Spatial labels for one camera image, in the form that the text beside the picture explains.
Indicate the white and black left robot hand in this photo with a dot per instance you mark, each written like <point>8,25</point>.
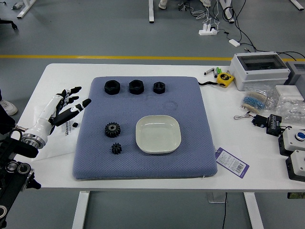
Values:
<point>41,122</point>

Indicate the big black gear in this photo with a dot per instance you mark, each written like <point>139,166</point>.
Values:
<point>112,130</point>

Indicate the small black gear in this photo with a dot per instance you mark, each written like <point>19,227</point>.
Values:
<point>116,148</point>

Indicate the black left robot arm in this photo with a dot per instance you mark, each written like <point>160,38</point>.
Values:
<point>14,148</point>

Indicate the large black hex nut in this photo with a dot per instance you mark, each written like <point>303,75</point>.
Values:
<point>136,87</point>
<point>112,87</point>

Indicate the small black hex nut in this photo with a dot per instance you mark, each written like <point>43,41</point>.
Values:
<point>159,87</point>

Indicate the white box with blue button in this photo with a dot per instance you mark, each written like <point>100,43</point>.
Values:
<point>291,142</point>

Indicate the white and black button box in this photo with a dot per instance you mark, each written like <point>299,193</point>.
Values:
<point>297,164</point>

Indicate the dark grey box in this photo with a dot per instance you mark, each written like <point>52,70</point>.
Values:
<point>296,74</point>

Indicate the person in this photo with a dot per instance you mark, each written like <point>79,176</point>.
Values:
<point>8,107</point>

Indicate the white table leg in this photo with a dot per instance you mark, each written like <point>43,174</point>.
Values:
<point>253,210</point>
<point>81,210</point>

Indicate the black chair base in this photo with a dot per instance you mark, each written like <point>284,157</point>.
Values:
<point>9,23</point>

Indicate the blue-grey cushion mat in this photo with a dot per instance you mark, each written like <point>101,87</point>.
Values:
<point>143,167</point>

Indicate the white background desk leg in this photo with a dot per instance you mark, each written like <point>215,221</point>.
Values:
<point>151,12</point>
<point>25,8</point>
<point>227,10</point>

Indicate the white square dish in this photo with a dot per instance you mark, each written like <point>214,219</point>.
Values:
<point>157,133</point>

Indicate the yellow tape measure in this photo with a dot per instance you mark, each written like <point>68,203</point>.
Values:
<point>225,80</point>

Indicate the white power strip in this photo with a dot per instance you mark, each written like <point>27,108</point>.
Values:
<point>207,31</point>

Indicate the purple label tag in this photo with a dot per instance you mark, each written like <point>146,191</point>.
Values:
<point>232,163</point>

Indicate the white power adapter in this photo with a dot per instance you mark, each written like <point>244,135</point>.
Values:
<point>234,42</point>

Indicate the bag of blue resistors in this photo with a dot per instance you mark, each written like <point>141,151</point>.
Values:
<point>256,100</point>

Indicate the black electronic module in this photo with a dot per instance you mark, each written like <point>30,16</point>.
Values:
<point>274,125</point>

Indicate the white foam block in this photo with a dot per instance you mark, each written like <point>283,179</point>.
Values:
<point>287,93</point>

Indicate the clear bag of screws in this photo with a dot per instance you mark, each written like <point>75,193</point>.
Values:
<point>290,109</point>

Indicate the grey electrical enclosure box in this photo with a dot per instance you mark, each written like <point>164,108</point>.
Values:
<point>259,74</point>

